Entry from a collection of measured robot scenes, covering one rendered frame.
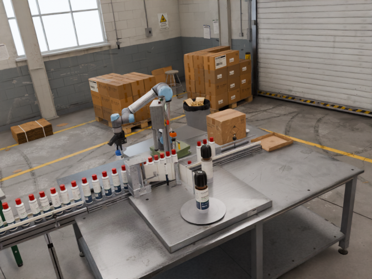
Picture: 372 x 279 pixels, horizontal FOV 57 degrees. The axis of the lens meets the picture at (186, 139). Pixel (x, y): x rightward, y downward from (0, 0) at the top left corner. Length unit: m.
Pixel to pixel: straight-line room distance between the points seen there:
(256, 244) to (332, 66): 4.75
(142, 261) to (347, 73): 5.31
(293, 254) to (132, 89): 4.18
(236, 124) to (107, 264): 1.82
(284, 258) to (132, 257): 1.34
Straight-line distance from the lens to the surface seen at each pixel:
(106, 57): 8.42
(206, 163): 2.56
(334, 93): 6.82
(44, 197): 2.53
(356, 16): 6.47
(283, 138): 3.49
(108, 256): 2.20
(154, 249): 2.17
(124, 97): 6.11
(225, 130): 3.23
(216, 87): 6.51
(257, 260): 2.58
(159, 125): 2.64
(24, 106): 7.88
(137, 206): 2.48
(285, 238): 3.18
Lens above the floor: 2.22
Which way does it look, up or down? 23 degrees down
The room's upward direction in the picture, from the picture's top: 5 degrees counter-clockwise
